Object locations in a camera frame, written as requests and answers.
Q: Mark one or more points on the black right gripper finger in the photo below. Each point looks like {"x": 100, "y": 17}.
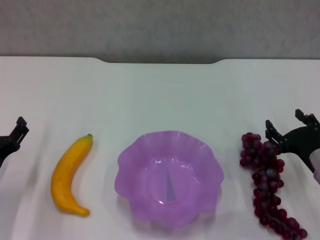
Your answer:
{"x": 273, "y": 133}
{"x": 310, "y": 120}

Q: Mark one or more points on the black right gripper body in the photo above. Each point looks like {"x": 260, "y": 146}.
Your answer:
{"x": 298, "y": 141}

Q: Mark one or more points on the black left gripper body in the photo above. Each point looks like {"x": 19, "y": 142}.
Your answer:
{"x": 6, "y": 147}

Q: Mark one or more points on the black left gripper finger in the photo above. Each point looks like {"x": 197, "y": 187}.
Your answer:
{"x": 21, "y": 128}

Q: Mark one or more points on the dark red grape bunch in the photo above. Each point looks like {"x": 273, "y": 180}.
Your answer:
{"x": 262, "y": 160}

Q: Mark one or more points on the yellow banana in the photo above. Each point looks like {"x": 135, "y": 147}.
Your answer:
{"x": 64, "y": 175}

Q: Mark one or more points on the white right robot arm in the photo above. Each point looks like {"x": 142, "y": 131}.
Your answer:
{"x": 316, "y": 162}

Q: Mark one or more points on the purple wavy plastic bowl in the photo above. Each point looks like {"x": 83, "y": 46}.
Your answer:
{"x": 150, "y": 175}

